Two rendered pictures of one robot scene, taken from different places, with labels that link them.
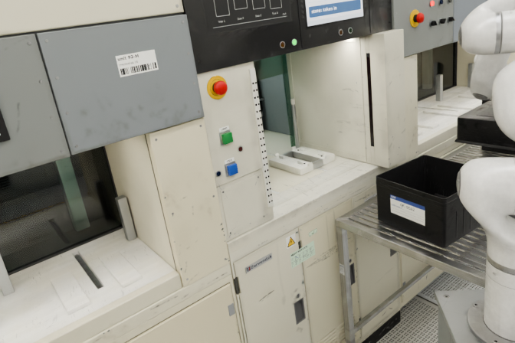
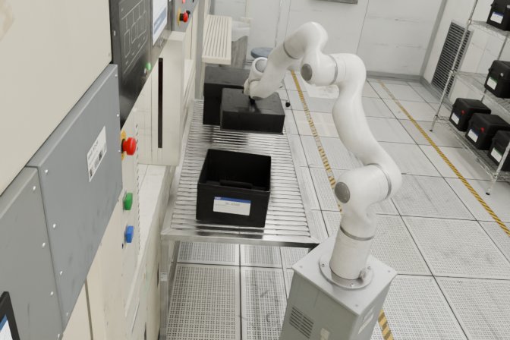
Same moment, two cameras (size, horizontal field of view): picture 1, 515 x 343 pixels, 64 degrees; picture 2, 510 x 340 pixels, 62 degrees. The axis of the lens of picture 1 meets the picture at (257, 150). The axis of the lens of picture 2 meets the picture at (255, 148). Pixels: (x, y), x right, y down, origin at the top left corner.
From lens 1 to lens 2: 0.88 m
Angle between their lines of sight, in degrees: 56
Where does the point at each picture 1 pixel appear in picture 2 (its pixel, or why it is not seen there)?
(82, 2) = (61, 84)
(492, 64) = (277, 77)
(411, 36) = not seen: hidden behind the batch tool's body
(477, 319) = (331, 275)
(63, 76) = (58, 218)
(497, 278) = (355, 245)
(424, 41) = not seen: hidden behind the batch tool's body
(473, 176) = (360, 187)
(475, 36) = (323, 75)
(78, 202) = not seen: outside the picture
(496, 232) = (366, 219)
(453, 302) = (308, 269)
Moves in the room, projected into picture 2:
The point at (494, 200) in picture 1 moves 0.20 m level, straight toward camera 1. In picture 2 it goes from (370, 200) to (418, 243)
